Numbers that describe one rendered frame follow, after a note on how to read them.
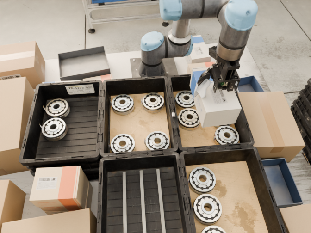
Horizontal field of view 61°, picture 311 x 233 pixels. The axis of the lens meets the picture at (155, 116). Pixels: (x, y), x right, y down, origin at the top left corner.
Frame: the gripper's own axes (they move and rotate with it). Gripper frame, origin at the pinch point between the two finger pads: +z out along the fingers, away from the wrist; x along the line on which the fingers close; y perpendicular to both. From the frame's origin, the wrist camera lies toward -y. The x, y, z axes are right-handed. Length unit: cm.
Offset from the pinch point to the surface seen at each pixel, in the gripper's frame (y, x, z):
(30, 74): -50, -81, 30
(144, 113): -14.2, -24.0, 27.9
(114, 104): -19.8, -37.4, 25.1
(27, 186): 8, -79, 41
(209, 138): 3.0, 2.4, 27.7
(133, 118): -12.6, -29.4, 27.9
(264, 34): -162, 124, 112
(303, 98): -38, 84, 64
